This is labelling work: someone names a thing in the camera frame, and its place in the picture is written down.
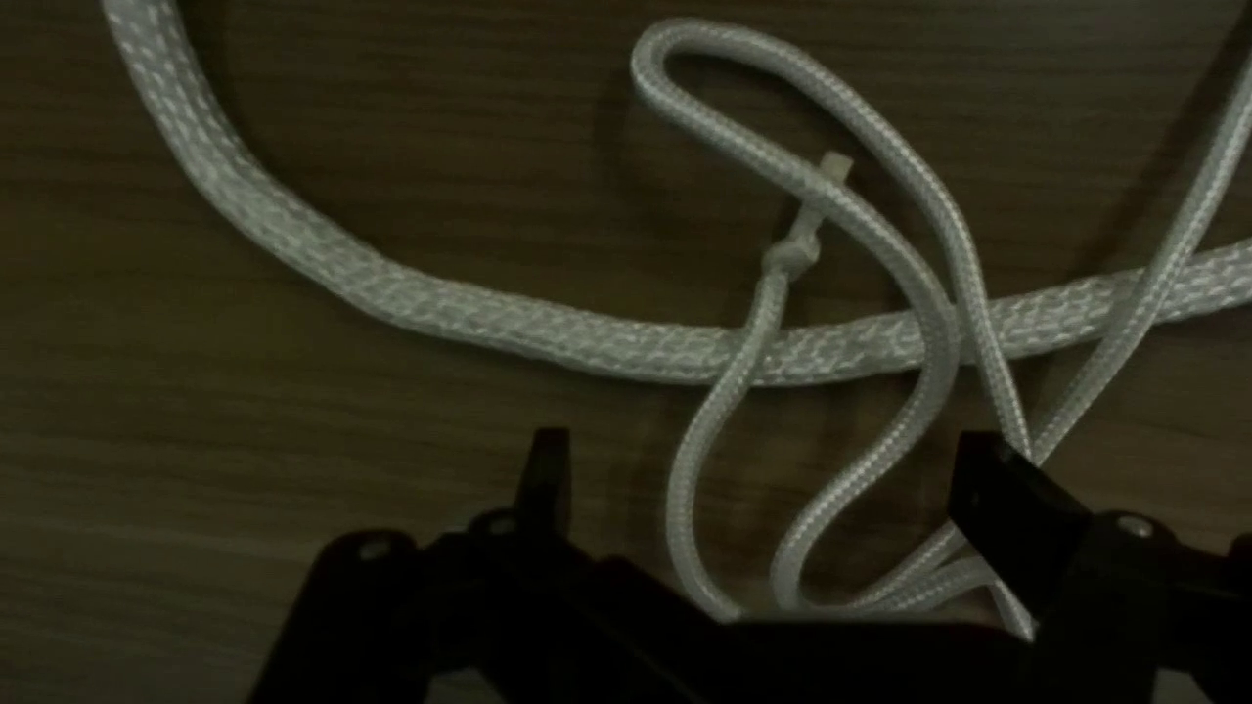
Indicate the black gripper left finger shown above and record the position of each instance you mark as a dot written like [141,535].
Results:
[544,474]

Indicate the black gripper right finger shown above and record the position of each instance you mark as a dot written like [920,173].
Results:
[1011,522]

